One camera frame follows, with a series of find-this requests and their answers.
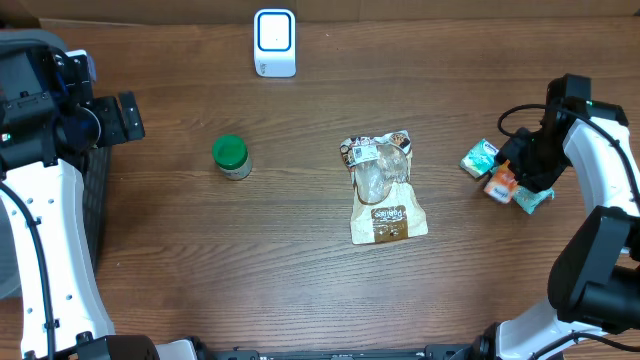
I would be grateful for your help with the brown white snack pouch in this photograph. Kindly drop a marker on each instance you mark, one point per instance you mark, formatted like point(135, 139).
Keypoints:
point(385, 207)

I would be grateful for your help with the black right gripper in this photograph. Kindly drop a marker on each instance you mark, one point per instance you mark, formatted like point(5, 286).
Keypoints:
point(536, 180)

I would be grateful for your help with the orange Kleenex tissue pack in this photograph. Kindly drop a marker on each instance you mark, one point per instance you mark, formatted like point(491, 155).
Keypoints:
point(502, 185)

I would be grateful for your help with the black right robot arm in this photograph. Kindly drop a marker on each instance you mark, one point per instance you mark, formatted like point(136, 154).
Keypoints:
point(589, 296)

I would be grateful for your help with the green lid jar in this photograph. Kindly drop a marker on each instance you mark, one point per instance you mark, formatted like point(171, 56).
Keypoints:
point(231, 156)

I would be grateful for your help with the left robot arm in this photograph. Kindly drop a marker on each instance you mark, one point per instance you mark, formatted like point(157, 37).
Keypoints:
point(64, 316)

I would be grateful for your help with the teal wet wipes pack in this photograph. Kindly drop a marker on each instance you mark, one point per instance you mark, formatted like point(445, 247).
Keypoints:
point(529, 200)

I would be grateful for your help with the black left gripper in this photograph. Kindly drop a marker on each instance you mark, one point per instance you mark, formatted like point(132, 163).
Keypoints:
point(118, 131)

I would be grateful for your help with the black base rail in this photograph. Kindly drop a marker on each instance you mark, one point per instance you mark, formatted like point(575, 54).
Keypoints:
point(430, 352)

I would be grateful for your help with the grey plastic mesh basket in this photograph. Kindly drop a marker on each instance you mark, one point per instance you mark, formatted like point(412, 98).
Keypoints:
point(95, 200)

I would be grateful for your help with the white barcode scanner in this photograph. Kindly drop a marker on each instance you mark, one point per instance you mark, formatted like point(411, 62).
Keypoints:
point(275, 43)

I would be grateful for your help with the teal Kleenex tissue pack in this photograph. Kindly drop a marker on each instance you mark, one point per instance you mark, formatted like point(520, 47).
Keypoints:
point(480, 159)

